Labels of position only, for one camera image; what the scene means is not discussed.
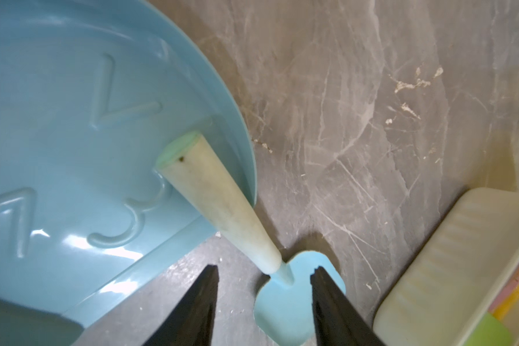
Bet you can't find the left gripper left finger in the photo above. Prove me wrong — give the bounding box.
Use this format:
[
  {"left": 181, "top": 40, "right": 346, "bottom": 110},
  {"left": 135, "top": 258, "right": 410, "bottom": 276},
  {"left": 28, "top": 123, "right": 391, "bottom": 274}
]
[{"left": 145, "top": 265, "right": 219, "bottom": 345}]

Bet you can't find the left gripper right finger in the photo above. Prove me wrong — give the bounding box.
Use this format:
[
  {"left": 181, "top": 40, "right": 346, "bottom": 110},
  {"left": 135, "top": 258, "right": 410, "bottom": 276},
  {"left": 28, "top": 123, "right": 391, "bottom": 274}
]
[{"left": 310, "top": 267, "right": 384, "bottom": 346}]

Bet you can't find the light blue small shovel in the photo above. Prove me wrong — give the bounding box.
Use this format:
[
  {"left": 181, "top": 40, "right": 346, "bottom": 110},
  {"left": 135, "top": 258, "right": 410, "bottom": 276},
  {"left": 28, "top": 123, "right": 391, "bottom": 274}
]
[{"left": 155, "top": 131, "right": 345, "bottom": 345}]

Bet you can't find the light green shovel wooden handle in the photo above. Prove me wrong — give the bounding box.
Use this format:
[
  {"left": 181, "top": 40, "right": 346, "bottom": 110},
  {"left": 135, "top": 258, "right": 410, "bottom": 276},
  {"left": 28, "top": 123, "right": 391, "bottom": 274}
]
[{"left": 464, "top": 313, "right": 513, "bottom": 346}]

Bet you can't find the yellow scoop shovel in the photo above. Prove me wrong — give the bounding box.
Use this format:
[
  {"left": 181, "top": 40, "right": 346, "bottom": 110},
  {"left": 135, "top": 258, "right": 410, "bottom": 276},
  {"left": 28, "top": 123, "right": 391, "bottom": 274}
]
[{"left": 492, "top": 281, "right": 519, "bottom": 321}]

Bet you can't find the purple shovel pink handle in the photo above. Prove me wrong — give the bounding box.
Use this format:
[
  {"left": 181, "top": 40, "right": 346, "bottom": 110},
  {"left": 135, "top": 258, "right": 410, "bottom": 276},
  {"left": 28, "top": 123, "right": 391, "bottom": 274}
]
[{"left": 488, "top": 266, "right": 519, "bottom": 314}]

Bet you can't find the white storage box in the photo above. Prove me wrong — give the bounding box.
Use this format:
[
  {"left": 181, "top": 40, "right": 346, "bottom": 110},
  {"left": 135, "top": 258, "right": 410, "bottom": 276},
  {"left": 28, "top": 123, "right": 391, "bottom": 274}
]
[{"left": 373, "top": 187, "right": 519, "bottom": 345}]

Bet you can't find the light blue dustpan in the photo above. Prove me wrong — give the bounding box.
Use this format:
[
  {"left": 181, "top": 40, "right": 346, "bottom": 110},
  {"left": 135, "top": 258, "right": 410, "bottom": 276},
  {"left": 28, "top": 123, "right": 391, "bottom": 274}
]
[{"left": 0, "top": 1, "right": 257, "bottom": 327}]

